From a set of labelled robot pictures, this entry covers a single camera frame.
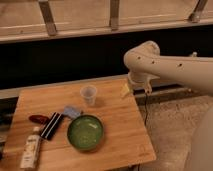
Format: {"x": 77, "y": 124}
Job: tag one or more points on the middle metal bracket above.
{"x": 114, "y": 14}

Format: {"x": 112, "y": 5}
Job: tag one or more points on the metal bracket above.
{"x": 47, "y": 17}
{"x": 114, "y": 14}
{"x": 197, "y": 12}

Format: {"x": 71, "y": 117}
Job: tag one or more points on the light blue small object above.
{"x": 72, "y": 112}

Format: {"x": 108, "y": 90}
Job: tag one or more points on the green ceramic bowl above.
{"x": 85, "y": 132}

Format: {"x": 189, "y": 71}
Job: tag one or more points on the right metal bracket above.
{"x": 197, "y": 12}

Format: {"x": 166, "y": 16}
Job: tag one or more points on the left metal bracket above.
{"x": 47, "y": 17}

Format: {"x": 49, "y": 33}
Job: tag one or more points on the black striped rectangular box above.
{"x": 51, "y": 126}

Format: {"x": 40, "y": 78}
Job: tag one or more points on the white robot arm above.
{"x": 145, "y": 62}

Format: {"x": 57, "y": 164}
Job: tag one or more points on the translucent white cup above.
{"x": 88, "y": 93}

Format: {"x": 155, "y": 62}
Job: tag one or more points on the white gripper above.
{"x": 138, "y": 81}

